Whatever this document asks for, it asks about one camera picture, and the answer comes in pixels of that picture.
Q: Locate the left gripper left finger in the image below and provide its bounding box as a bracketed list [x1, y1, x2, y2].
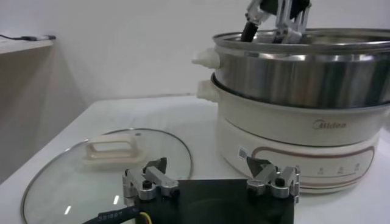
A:
[121, 157, 180, 208]

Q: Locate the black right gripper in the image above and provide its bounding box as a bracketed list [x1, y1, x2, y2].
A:
[240, 0, 312, 44]

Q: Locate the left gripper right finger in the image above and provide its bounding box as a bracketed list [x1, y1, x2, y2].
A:
[246, 156, 302, 205]

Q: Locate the glass lid with cream handle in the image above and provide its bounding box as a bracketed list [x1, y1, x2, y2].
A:
[20, 127, 193, 224]

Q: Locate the stainless steel steamer basket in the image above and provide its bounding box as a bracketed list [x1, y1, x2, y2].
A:
[191, 27, 390, 110]

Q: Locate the cream electric cooker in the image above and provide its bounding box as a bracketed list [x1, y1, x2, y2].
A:
[196, 79, 390, 195]

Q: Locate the white side desk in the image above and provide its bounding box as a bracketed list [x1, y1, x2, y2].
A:
[0, 35, 88, 185]

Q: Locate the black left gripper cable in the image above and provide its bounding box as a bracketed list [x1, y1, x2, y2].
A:
[82, 206, 153, 224]

